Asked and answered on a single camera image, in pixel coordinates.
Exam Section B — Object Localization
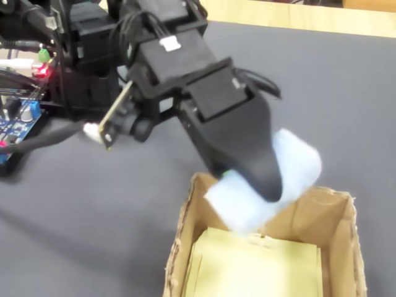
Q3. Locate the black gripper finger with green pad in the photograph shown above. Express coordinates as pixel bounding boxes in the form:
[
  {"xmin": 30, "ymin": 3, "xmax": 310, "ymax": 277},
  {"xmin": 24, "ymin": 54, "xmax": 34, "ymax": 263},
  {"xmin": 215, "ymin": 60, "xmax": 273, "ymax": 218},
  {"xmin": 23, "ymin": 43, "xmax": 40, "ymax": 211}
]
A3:
[
  {"xmin": 179, "ymin": 92, "xmax": 283, "ymax": 202},
  {"xmin": 207, "ymin": 165, "xmax": 231, "ymax": 180}
]

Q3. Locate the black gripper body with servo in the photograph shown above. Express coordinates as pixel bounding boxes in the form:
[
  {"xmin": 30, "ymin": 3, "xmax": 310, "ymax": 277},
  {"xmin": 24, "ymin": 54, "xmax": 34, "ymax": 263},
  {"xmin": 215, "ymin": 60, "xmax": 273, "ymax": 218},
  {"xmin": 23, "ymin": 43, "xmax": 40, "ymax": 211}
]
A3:
[{"xmin": 181, "ymin": 65, "xmax": 258, "ymax": 123}]

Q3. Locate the light blue foam block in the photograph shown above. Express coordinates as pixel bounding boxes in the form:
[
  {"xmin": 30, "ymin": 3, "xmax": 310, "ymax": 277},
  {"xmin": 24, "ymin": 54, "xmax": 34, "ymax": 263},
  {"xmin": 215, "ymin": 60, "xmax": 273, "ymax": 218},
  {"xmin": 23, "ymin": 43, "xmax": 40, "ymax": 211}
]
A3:
[{"xmin": 205, "ymin": 127, "xmax": 323, "ymax": 239}]

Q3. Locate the cardboard box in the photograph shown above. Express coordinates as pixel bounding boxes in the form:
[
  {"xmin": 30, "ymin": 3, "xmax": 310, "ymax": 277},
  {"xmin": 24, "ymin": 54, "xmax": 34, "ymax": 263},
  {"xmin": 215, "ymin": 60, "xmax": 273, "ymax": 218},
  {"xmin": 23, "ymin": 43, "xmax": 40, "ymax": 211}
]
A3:
[{"xmin": 161, "ymin": 172, "xmax": 368, "ymax": 297}]

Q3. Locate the dark grey textured mat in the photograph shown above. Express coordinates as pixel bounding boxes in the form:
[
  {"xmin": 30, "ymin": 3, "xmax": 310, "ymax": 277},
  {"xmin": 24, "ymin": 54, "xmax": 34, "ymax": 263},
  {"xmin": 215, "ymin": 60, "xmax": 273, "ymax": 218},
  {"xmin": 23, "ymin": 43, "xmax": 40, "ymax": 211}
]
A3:
[{"xmin": 0, "ymin": 20, "xmax": 396, "ymax": 297}]

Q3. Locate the yellow paper sheet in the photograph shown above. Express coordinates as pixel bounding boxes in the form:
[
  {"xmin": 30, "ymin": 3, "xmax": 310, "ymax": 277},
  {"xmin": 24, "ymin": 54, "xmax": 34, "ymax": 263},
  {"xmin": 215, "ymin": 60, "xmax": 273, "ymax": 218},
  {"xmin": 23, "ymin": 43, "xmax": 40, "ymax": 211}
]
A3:
[{"xmin": 184, "ymin": 226, "xmax": 324, "ymax": 297}]

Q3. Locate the red lit controller board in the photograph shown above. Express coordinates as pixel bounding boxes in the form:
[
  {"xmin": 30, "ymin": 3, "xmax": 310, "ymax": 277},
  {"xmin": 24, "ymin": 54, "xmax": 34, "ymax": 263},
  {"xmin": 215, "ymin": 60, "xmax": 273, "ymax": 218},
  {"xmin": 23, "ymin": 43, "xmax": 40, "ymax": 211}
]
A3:
[{"xmin": 32, "ymin": 61, "xmax": 53, "ymax": 79}]

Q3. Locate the green terminal connector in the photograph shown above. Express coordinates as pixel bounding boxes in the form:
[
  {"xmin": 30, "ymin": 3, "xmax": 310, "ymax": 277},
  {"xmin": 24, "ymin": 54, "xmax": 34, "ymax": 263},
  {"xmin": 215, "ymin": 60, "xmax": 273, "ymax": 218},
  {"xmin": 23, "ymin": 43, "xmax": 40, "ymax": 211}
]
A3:
[{"xmin": 37, "ymin": 46, "xmax": 51, "ymax": 63}]

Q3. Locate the blue circuit board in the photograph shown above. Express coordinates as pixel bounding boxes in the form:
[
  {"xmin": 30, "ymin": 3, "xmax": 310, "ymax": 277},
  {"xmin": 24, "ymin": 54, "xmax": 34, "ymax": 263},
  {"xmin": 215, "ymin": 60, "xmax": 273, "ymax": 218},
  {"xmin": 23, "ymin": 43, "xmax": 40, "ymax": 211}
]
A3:
[{"xmin": 0, "ymin": 98, "xmax": 43, "ymax": 165}]

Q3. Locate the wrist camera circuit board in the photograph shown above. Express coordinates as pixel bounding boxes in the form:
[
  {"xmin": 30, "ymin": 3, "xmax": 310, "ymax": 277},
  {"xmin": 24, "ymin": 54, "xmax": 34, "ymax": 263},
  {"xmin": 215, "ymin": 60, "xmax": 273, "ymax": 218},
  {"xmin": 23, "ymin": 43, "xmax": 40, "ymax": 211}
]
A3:
[{"xmin": 98, "ymin": 79, "xmax": 153, "ymax": 152}]

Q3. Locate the black sleeved cable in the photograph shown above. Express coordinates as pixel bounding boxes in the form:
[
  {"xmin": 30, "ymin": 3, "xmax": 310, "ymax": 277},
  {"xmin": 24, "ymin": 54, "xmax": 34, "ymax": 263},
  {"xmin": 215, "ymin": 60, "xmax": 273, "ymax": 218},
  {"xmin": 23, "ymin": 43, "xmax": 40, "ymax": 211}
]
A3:
[{"xmin": 9, "ymin": 121, "xmax": 100, "ymax": 156}]

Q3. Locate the white plug cable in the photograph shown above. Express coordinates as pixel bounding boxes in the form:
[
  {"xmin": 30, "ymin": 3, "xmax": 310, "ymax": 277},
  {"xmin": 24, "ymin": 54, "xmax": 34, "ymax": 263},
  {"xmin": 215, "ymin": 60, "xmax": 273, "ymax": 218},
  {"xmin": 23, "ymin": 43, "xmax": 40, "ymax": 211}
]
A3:
[{"xmin": 0, "ymin": 58, "xmax": 34, "ymax": 69}]

